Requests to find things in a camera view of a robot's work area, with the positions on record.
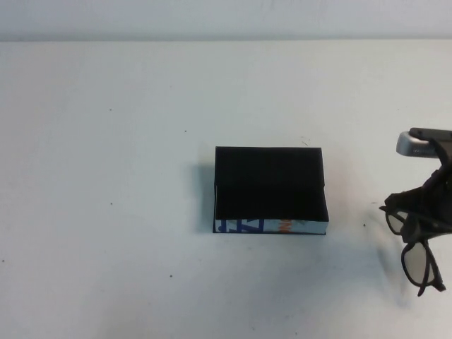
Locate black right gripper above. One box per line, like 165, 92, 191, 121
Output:
383, 127, 452, 245

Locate black framed glasses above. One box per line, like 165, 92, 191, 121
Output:
379, 206, 452, 297

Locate black rectangular box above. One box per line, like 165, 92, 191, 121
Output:
212, 145, 331, 236

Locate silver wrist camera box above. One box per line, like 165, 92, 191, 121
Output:
396, 129, 441, 157

